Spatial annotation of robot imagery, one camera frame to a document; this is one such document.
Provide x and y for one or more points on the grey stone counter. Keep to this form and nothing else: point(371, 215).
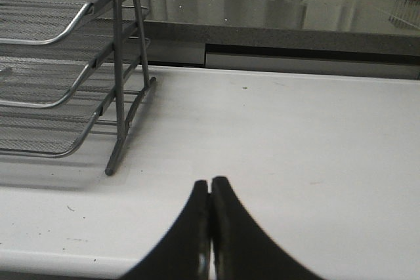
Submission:
point(365, 26)

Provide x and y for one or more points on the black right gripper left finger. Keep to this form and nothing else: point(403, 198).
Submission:
point(184, 251)

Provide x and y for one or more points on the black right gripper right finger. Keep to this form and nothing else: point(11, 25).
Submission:
point(242, 249)

